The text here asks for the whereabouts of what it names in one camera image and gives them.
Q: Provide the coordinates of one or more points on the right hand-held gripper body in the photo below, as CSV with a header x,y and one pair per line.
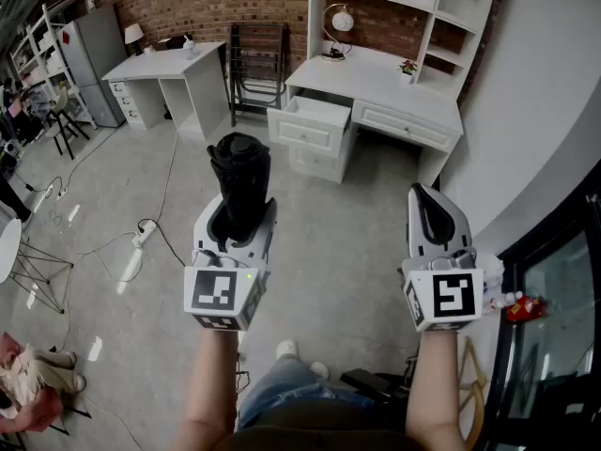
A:
x,y
453,294

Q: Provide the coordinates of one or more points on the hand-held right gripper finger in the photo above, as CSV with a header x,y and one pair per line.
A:
x,y
415,223
462,226

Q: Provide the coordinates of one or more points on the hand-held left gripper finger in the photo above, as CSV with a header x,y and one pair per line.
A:
x,y
202,226
265,233

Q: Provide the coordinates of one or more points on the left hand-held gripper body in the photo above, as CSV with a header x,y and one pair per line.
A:
x,y
211,294

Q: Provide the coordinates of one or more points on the black umbrella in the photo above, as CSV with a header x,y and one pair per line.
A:
x,y
241,181

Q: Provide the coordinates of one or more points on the person's left forearm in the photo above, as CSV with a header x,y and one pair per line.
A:
x,y
211,383

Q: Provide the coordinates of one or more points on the person's right forearm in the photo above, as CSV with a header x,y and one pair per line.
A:
x,y
434,383

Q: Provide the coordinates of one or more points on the white desk with hutch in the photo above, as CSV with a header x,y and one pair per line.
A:
x,y
371,78

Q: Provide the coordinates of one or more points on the plain white side desk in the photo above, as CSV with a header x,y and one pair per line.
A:
x,y
159,64

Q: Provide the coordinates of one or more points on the red snack packet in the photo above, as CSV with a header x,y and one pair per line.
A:
x,y
525,309

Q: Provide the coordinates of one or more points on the person's white shoe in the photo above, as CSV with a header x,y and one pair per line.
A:
x,y
286,348
320,369

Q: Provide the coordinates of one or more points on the wooden chair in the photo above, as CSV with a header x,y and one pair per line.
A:
x,y
474,393

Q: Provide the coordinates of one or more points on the black framed glass door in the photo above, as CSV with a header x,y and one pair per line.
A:
x,y
563,299

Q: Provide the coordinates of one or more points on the black stool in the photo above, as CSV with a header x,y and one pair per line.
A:
x,y
371,381

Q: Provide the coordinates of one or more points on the person's blue jeans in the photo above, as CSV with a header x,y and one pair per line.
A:
x,y
286,388

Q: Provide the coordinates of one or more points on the small white power strip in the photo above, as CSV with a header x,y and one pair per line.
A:
x,y
61,191

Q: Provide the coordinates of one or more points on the small potted red flower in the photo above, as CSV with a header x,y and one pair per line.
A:
x,y
407,67

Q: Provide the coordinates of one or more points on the person's dark shirt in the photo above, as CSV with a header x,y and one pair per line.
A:
x,y
319,428

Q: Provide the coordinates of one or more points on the black folding rack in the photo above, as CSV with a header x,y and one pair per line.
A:
x,y
258,59

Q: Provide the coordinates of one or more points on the black legged chair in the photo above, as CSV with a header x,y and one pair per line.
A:
x,y
61,120

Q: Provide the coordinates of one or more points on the black box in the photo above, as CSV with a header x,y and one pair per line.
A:
x,y
171,42

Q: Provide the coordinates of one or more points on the grey refrigerator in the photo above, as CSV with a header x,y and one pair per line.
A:
x,y
91,59

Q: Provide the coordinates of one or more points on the small white shade lamp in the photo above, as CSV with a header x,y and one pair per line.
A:
x,y
134,33

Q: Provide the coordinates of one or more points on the pink clothes pile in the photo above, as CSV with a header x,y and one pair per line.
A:
x,y
28,388

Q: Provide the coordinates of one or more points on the gold globe table lamp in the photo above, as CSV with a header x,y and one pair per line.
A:
x,y
342,20

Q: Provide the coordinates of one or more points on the white metal shelf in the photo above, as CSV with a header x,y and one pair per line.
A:
x,y
47,45

